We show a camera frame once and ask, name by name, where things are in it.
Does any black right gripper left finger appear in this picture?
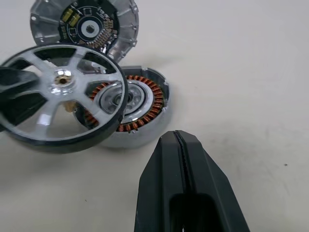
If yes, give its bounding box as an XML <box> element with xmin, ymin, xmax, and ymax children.
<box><xmin>134</xmin><ymin>130</ymin><xmax>194</xmax><ymax>232</ymax></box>

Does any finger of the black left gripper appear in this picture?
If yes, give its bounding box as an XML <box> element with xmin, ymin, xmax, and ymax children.
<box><xmin>0</xmin><ymin>93</ymin><xmax>47</xmax><ymax>132</ymax></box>
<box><xmin>0</xmin><ymin>65</ymin><xmax>53</xmax><ymax>97</ymax></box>

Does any silver motor lid circuit board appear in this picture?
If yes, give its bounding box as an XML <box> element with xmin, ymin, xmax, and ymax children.
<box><xmin>29</xmin><ymin>0</ymin><xmax>141</xmax><ymax>60</ymax></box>

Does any silver spoked rotor black rim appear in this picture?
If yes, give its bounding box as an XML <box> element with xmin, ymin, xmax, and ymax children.
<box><xmin>0</xmin><ymin>44</ymin><xmax>128</xmax><ymax>155</ymax></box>

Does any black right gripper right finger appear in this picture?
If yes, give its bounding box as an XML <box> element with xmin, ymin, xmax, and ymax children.
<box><xmin>174</xmin><ymin>130</ymin><xmax>251</xmax><ymax>232</ymax></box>

